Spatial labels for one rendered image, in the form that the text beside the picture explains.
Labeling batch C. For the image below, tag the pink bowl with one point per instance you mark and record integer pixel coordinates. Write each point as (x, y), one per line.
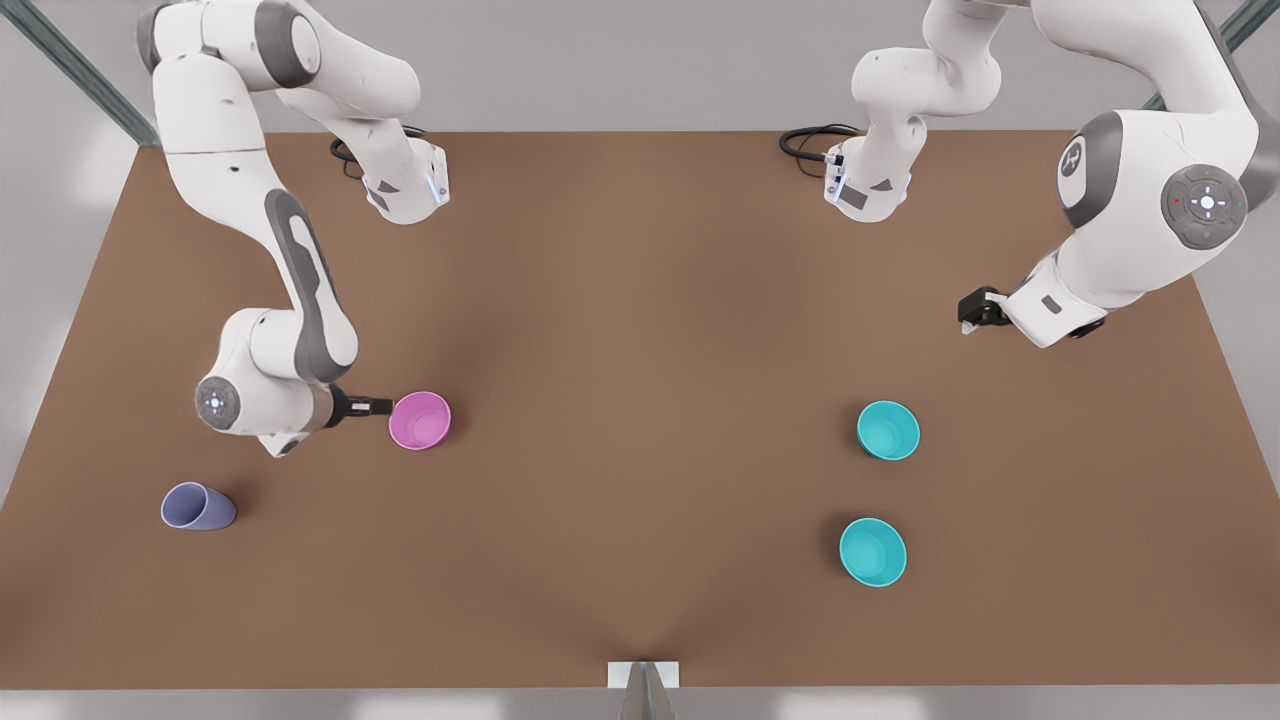
(420, 421)

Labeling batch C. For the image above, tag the lavender blue bowl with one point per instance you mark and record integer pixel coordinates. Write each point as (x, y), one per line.
(198, 507)

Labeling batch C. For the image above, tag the silver frame post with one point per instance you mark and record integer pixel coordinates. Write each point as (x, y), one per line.
(643, 690)
(1225, 40)
(80, 70)

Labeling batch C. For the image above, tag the teal bowl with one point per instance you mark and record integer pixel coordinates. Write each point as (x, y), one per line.
(888, 430)
(873, 552)

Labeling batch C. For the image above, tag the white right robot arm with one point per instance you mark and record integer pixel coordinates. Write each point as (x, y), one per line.
(300, 270)

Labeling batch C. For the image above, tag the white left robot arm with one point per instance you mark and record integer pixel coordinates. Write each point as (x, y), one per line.
(1150, 190)

